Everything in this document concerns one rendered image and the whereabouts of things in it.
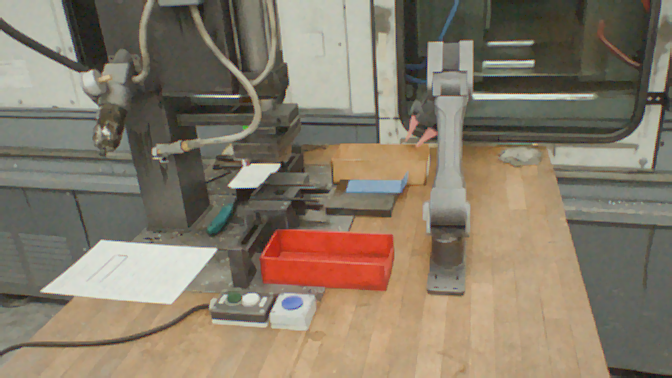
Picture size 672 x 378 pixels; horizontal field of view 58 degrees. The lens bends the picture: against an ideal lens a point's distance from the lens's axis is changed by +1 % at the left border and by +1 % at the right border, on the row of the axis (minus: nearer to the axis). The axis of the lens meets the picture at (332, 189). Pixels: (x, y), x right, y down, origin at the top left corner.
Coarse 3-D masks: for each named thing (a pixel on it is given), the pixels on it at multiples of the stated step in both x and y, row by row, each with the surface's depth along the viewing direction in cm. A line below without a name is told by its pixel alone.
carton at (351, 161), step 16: (352, 144) 168; (368, 144) 167; (384, 144) 166; (400, 144) 165; (416, 144) 164; (336, 160) 158; (352, 160) 157; (368, 160) 156; (384, 160) 155; (400, 160) 154; (416, 160) 153; (336, 176) 160; (352, 176) 159; (368, 176) 158; (384, 176) 157; (400, 176) 156; (416, 176) 155
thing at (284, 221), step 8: (248, 216) 133; (272, 216) 131; (280, 216) 131; (288, 216) 132; (248, 224) 134; (272, 224) 132; (280, 224) 132; (288, 224) 132; (296, 224) 138; (272, 232) 133; (264, 240) 135
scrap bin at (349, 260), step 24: (288, 240) 128; (312, 240) 126; (336, 240) 125; (360, 240) 124; (384, 240) 123; (264, 264) 118; (288, 264) 116; (312, 264) 115; (336, 264) 114; (360, 264) 113; (384, 264) 112; (360, 288) 115; (384, 288) 114
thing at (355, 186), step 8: (352, 184) 154; (360, 184) 154; (376, 184) 153; (384, 184) 153; (392, 184) 152; (400, 184) 152; (352, 192) 150; (360, 192) 150; (368, 192) 150; (376, 192) 149; (384, 192) 149; (392, 192) 149; (400, 192) 148
